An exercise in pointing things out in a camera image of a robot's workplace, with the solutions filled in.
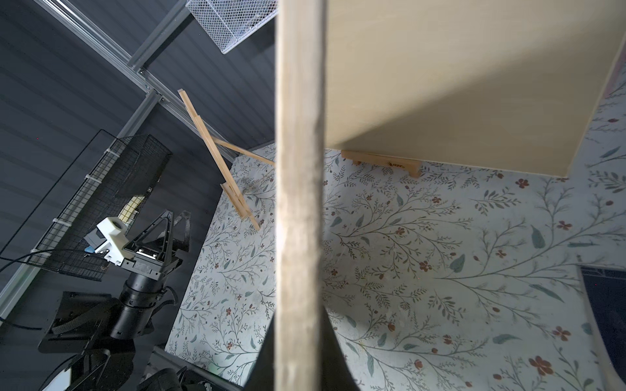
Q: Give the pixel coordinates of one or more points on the plywood board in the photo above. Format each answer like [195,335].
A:
[300,126]
[507,85]

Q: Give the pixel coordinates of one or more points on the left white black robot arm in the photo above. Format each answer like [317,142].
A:
[98,331]

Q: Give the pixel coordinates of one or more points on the black wire wall basket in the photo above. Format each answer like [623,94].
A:
[130,166]

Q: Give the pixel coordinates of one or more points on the white wire mesh basket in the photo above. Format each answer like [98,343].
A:
[229,22]

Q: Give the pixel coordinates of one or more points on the dark blue booklet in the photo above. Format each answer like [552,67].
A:
[604,298]

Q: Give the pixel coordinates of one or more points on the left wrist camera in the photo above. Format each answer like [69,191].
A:
[109,239]

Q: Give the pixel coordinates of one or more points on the yellow sticky notes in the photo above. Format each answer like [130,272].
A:
[131,210]

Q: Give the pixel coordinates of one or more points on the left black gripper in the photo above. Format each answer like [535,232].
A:
[154,253]

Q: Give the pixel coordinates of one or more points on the wooden easel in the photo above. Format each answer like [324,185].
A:
[412,167]
[229,187]

